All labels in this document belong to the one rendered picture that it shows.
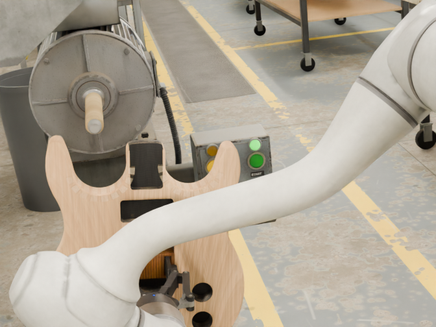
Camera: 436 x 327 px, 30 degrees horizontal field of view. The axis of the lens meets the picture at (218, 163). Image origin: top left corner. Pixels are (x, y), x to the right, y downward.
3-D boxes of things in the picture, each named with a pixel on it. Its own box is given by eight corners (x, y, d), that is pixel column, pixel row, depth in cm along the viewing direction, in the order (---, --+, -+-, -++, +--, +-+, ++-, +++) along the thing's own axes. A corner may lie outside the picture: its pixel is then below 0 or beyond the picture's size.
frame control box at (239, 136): (172, 220, 198) (159, 119, 190) (257, 206, 201) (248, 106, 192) (183, 263, 175) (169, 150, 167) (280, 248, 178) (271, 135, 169)
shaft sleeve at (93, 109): (84, 106, 159) (86, 91, 159) (99, 109, 160) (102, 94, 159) (84, 132, 143) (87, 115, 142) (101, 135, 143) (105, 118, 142)
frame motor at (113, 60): (48, 115, 202) (30, 12, 194) (155, 101, 206) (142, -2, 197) (39, 169, 164) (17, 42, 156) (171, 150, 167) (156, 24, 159)
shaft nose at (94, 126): (86, 130, 143) (89, 117, 142) (100, 133, 143) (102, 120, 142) (86, 133, 141) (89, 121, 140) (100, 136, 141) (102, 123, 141)
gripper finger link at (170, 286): (154, 295, 129) (163, 296, 128) (172, 265, 139) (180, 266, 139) (154, 317, 130) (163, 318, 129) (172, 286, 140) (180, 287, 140)
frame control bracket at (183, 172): (148, 183, 184) (146, 167, 182) (231, 172, 186) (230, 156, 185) (150, 190, 180) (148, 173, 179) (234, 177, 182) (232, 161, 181)
